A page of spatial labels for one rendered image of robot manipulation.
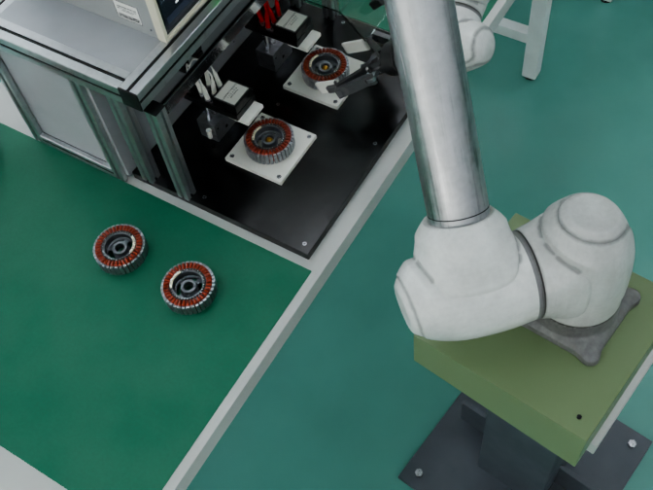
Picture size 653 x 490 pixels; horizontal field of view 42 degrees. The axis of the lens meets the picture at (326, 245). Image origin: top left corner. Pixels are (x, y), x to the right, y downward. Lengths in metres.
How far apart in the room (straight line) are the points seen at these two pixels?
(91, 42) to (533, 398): 1.07
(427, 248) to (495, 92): 1.76
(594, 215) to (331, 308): 1.32
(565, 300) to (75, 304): 1.00
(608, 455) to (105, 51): 1.60
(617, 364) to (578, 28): 1.94
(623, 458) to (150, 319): 1.30
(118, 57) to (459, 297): 0.81
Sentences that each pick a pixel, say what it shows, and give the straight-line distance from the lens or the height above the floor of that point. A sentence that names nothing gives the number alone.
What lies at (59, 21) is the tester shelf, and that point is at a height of 1.11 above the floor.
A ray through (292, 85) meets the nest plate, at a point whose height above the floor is 0.78.
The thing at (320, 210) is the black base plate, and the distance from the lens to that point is 1.84.
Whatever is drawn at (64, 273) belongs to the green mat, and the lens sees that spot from 1.92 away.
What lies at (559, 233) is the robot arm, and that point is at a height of 1.12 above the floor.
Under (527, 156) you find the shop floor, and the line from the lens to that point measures 2.91.
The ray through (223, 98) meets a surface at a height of 0.92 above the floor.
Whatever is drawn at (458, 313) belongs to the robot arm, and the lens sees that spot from 1.37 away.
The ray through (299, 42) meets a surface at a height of 0.89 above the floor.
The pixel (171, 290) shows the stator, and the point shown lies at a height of 0.78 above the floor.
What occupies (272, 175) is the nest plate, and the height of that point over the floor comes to 0.78.
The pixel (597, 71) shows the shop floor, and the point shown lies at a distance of 3.19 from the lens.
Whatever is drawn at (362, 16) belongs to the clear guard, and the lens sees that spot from 1.83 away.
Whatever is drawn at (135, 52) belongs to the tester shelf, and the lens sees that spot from 1.74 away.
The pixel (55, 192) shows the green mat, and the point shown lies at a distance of 2.06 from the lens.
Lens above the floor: 2.27
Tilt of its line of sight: 57 degrees down
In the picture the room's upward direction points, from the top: 10 degrees counter-clockwise
